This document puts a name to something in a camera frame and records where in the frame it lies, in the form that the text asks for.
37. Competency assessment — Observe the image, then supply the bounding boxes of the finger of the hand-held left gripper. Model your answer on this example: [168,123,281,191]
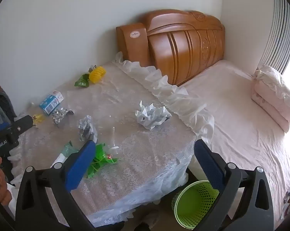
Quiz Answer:
[8,115,38,137]

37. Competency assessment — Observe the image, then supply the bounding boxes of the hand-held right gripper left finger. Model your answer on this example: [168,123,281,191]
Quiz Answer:
[15,140,97,231]

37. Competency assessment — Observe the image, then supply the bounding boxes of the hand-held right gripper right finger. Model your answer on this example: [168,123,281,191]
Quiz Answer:
[194,139,274,231]

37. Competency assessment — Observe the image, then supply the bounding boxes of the green mesh wastebasket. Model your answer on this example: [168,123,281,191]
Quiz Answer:
[171,180,220,228]

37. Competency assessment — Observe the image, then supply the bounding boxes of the green snack wrapper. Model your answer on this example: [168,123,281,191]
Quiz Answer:
[74,73,90,88]

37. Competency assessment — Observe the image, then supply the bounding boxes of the yellow foam fruit net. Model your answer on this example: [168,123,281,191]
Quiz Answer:
[89,66,106,84]

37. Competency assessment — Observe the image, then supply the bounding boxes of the person's left hand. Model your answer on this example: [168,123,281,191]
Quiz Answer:
[0,157,13,207]

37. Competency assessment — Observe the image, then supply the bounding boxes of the small yellow wrapper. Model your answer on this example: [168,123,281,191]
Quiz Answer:
[32,114,45,126]

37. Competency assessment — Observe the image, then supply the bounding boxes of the white green packet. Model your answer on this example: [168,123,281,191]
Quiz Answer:
[50,141,79,168]

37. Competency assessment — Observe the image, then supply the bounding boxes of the green plastic wrapper pile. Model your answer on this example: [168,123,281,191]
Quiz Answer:
[86,143,120,179]

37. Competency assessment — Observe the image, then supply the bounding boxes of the blue white milk carton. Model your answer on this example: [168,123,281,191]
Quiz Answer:
[39,90,65,115]

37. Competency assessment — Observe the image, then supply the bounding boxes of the silver blister pack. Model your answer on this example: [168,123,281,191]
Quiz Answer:
[51,108,74,126]

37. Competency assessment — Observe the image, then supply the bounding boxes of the pink bed sheet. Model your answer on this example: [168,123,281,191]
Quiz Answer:
[179,60,290,227]

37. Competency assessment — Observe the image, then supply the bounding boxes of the white crumpled paper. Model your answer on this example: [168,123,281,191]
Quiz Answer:
[135,100,172,131]

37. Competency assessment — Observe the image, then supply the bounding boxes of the wooden headboard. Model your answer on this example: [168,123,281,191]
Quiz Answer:
[116,9,225,86]

